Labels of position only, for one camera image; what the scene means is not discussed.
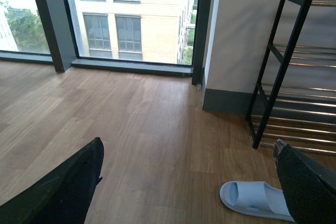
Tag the black metal shoe rack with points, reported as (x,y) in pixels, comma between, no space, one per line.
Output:
(294,95)

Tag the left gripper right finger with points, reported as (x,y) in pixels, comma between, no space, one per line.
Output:
(308,187)

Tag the light blue slipper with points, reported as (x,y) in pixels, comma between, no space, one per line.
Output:
(255,199)

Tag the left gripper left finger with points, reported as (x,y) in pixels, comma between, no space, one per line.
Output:
(63,195)

